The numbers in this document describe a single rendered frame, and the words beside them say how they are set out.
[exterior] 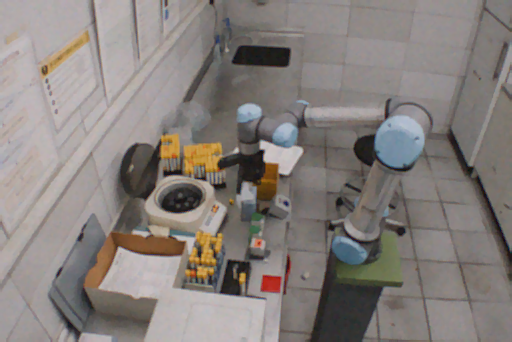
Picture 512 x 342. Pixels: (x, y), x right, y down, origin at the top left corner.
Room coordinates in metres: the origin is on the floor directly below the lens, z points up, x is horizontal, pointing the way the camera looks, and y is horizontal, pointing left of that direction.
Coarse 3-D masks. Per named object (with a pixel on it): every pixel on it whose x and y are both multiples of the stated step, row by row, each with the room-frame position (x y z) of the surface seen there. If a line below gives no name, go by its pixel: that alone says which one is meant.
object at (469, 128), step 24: (504, 0) 2.77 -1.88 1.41; (480, 24) 3.08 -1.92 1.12; (504, 24) 2.69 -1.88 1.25; (480, 48) 2.96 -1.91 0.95; (504, 48) 2.56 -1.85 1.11; (480, 72) 2.83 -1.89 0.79; (504, 72) 2.50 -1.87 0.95; (480, 96) 2.70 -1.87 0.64; (456, 120) 3.01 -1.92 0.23; (480, 120) 2.57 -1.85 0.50; (480, 144) 2.50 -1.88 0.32
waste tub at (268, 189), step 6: (270, 162) 1.41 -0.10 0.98; (270, 168) 1.40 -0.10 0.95; (276, 168) 1.40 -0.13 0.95; (270, 174) 1.40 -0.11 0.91; (276, 174) 1.40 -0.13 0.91; (264, 180) 1.40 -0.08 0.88; (270, 180) 1.40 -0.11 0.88; (276, 180) 1.40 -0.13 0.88; (252, 186) 1.29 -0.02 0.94; (258, 186) 1.28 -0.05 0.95; (264, 186) 1.28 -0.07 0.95; (270, 186) 1.28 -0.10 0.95; (276, 186) 1.27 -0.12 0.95; (258, 192) 1.28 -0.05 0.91; (264, 192) 1.28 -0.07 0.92; (270, 192) 1.28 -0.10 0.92; (276, 192) 1.27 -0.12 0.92; (258, 198) 1.28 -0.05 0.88; (264, 198) 1.28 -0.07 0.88; (270, 198) 1.28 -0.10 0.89
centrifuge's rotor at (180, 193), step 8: (168, 192) 1.21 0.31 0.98; (176, 192) 1.21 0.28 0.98; (184, 192) 1.25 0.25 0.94; (192, 192) 1.21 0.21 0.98; (168, 200) 1.17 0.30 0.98; (176, 200) 1.16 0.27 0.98; (184, 200) 1.16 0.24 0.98; (192, 200) 1.16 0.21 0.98; (200, 200) 1.18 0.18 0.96; (168, 208) 1.12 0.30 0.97; (176, 208) 1.12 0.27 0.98; (184, 208) 1.12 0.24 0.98; (192, 208) 1.13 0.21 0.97
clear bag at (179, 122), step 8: (176, 112) 1.72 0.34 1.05; (184, 112) 1.73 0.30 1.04; (168, 120) 1.72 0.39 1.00; (176, 120) 1.69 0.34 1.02; (184, 120) 1.68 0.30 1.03; (168, 128) 1.66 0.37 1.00; (176, 128) 1.64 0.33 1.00; (184, 128) 1.64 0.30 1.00; (192, 128) 1.66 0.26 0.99; (184, 136) 1.62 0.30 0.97; (192, 136) 1.64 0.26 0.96; (184, 144) 1.61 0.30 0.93; (192, 144) 1.62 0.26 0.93
